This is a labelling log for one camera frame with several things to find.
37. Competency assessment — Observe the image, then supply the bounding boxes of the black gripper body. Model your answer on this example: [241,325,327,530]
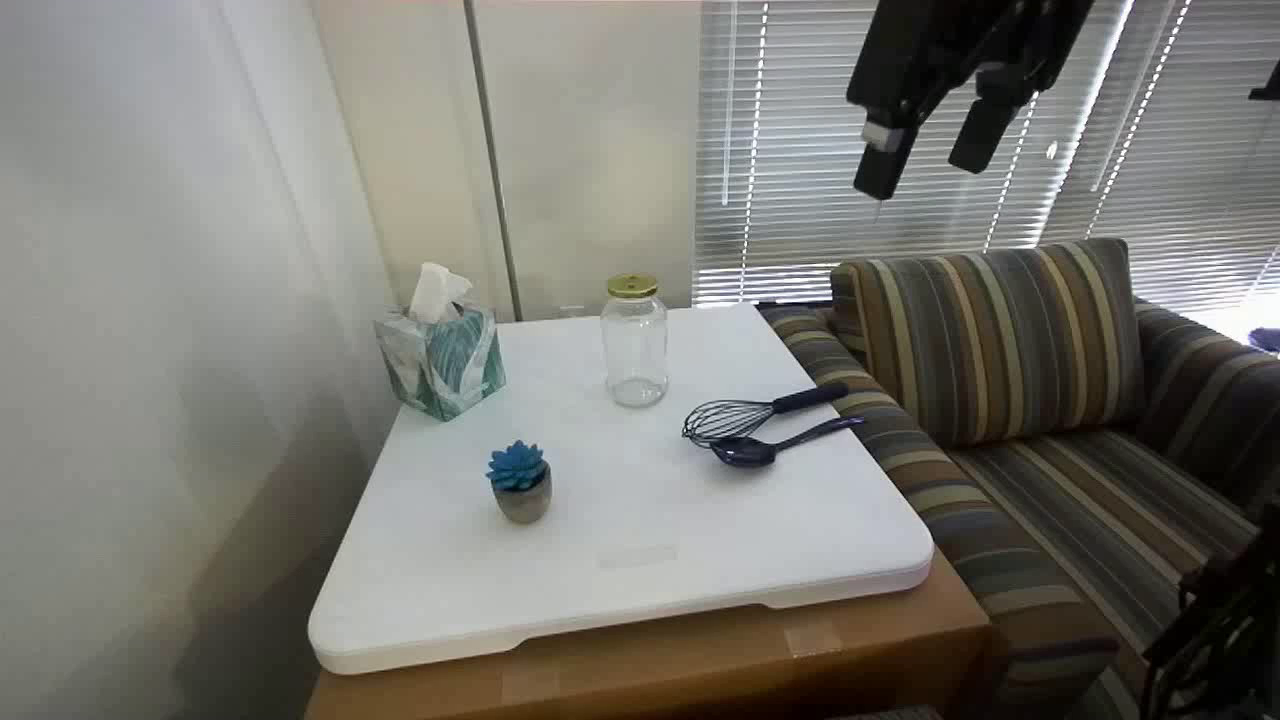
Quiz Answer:
[846,0,1097,126]

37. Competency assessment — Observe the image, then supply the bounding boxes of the gold metal jar lid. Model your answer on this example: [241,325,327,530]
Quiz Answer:
[605,271,663,303]

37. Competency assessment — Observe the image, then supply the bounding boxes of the white window blinds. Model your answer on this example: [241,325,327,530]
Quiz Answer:
[691,0,1280,338]

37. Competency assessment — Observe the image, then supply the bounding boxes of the striped sofa cushion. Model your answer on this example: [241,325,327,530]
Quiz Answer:
[830,235,1148,453]

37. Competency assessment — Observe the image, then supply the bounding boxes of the clear glass jar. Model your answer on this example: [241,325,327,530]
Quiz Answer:
[596,291,677,412]

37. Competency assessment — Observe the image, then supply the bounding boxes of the dark blue slotted spoon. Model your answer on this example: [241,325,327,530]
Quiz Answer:
[709,412,863,470]

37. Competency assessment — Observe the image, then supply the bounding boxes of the striped sofa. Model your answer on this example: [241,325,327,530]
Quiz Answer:
[757,235,1280,720]

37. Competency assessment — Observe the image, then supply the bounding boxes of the white foam board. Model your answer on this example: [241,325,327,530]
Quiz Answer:
[304,303,941,680]

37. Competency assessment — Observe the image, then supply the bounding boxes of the teal patterned tissue box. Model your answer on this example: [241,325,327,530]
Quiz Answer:
[371,261,511,423]

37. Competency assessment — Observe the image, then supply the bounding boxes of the blue succulent in grey pot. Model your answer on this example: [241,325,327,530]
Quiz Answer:
[485,434,555,529]

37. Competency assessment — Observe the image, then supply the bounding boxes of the brown wooden table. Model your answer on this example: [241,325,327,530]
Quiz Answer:
[304,550,999,720]

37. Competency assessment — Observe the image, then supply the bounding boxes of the black stand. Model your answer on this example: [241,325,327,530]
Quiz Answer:
[1135,505,1280,720]

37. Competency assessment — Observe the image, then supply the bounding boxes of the black wire whisk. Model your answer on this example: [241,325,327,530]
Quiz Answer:
[681,381,851,448]

